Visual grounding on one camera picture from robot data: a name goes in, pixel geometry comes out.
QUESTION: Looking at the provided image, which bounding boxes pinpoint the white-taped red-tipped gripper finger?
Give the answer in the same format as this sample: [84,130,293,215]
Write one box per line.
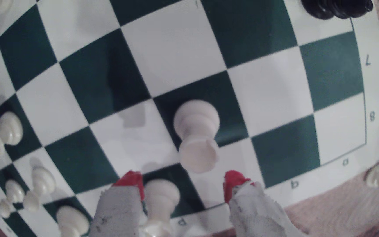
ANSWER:
[88,170,145,237]
[223,170,308,237]

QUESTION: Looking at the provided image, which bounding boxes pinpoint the green and white chess board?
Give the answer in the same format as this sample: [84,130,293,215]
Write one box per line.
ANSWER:
[0,0,379,237]

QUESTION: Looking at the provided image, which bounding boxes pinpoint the white king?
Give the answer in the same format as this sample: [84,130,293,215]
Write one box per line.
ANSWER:
[56,206,90,237]

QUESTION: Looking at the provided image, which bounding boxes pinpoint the white bishop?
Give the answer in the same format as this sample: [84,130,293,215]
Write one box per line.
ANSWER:
[0,111,24,168]

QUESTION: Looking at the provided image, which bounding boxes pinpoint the black pawn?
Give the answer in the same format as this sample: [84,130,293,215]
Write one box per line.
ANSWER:
[300,0,374,20]

